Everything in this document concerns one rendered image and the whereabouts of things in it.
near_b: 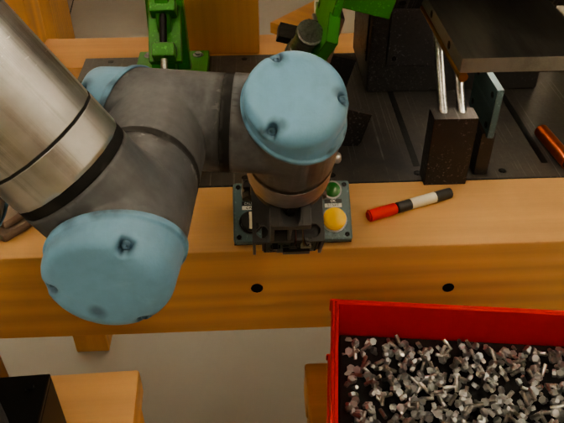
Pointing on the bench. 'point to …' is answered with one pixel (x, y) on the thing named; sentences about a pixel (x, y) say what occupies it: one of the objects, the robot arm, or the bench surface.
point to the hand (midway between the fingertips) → (282, 211)
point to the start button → (334, 218)
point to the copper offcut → (550, 143)
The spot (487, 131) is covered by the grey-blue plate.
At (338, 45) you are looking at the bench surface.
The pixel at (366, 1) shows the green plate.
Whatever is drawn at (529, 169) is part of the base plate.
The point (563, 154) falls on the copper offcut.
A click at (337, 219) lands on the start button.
